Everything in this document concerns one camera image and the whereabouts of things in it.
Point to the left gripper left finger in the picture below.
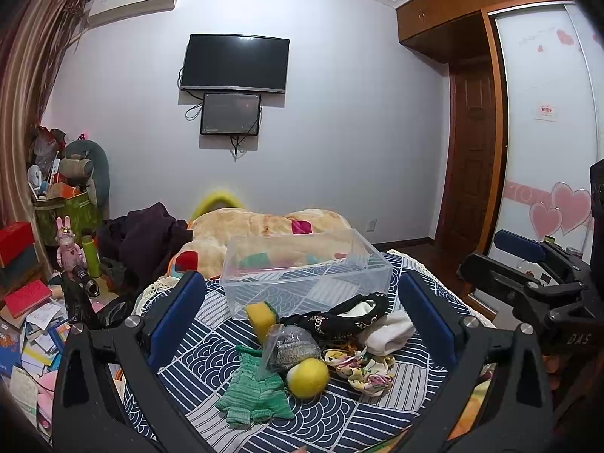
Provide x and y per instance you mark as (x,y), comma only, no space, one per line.
(88,414)

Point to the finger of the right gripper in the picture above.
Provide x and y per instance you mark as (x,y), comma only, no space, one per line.
(520,246)

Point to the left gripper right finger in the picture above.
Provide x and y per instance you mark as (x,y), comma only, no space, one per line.
(516,414)

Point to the white cloth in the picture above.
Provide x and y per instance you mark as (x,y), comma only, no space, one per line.
(388,334)

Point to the floral fabric scrunchie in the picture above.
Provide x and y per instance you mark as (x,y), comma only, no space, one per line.
(368,374)

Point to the green knitted glove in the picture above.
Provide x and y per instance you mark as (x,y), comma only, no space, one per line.
(249,400)

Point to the yellow green sponge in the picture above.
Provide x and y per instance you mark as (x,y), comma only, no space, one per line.
(261,317)

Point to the steel wool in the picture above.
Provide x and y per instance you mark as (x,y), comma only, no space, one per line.
(285,347)

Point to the yellow white ball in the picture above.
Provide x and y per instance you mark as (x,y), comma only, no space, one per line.
(308,379)

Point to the brown wooden door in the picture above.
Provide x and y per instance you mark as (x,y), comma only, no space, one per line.
(470,156)

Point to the scattered papers pile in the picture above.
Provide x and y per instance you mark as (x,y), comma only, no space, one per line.
(31,350)

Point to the red book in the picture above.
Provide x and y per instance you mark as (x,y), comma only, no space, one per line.
(27,297)

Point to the pink rabbit toy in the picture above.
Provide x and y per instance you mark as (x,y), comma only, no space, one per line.
(69,254)

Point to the green bottle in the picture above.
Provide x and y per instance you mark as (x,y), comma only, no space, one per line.
(91,256)

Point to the dark purple clothing pile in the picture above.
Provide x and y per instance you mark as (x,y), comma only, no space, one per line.
(136,249)

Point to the green storage box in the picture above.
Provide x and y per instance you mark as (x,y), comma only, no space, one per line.
(85,217)

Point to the red box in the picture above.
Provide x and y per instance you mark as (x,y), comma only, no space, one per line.
(14,239)

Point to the white sliding wardrobe door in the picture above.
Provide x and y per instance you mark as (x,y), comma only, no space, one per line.
(553,65)

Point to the clear plastic storage box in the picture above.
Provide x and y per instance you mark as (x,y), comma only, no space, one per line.
(300,273)

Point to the yellow green curved cushion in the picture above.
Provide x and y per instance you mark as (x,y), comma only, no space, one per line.
(217,199)

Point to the grey green plush toy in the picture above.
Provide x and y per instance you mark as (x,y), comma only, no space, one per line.
(85,162)

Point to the wooden wardrobe cabinet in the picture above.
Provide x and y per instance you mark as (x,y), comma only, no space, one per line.
(448,30)

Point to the striped brown curtain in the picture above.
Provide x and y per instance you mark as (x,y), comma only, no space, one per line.
(33,44)

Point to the wall power socket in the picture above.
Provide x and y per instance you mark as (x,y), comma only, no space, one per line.
(371,226)

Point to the small black wall monitor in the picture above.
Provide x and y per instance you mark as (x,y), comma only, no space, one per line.
(230,114)

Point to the wall mounted black television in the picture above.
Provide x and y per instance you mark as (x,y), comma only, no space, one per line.
(235,62)

